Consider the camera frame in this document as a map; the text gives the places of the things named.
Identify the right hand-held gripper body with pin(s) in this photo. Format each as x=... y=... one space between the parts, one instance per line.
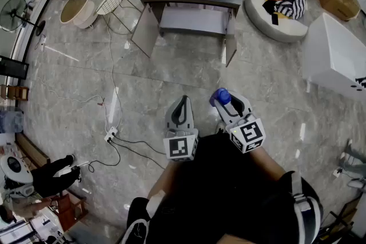
x=250 y=134

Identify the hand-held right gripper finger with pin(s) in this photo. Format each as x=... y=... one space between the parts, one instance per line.
x=226 y=115
x=246 y=107

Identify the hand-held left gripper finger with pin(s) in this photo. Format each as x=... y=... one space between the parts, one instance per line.
x=190 y=117
x=169 y=115

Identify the wooden bench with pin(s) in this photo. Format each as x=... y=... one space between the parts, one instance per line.
x=31 y=150

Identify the brown wooden chair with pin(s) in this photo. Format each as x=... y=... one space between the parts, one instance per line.
x=67 y=211

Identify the round wooden coffee table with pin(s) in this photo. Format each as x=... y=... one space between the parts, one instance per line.
x=73 y=7

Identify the small wooden stool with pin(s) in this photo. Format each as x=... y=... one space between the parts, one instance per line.
x=17 y=92

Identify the black floor fan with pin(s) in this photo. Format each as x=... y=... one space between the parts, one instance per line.
x=12 y=12

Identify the black white striped cloth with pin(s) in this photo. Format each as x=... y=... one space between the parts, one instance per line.
x=291 y=0

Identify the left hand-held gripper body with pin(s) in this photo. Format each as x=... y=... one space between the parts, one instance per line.
x=178 y=148

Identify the white round device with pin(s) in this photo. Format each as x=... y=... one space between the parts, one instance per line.
x=15 y=168

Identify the person's left forearm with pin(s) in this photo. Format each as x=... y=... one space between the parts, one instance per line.
x=166 y=177

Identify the person's right forearm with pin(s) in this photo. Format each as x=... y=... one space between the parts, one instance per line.
x=267 y=163

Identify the white cabinet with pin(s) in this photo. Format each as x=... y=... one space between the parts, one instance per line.
x=334 y=48

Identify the white round pouf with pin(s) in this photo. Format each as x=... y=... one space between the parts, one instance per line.
x=274 y=28

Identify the blue bottle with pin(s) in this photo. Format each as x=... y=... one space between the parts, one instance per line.
x=223 y=95

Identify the brown cabinet door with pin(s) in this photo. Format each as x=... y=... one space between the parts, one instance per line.
x=145 y=31
x=231 y=45

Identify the person's black clothing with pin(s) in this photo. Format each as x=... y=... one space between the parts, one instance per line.
x=217 y=197

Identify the black monitor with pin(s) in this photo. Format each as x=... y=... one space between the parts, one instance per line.
x=12 y=68

